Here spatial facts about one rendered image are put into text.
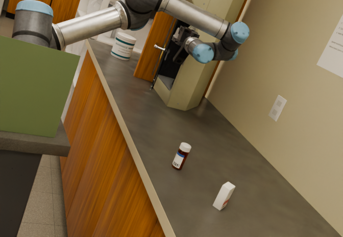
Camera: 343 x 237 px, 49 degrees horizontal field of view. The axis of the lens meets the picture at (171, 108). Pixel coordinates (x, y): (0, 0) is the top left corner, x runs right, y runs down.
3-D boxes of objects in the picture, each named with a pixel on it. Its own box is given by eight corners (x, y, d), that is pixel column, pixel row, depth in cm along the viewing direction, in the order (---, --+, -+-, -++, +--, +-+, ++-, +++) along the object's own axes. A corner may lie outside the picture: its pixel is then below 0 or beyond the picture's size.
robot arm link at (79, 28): (8, 23, 128) (146, -18, 150) (13, 44, 142) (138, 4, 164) (23, 52, 126) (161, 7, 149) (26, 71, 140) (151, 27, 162)
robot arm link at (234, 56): (244, 52, 153) (219, 51, 150) (231, 64, 163) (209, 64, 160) (240, 34, 156) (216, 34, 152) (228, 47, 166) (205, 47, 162)
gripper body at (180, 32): (194, 29, 175) (203, 37, 164) (187, 47, 177) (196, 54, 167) (179, 24, 171) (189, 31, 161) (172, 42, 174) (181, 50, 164)
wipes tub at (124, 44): (126, 56, 261) (133, 36, 257) (130, 62, 250) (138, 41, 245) (108, 51, 255) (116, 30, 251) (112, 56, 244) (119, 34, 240)
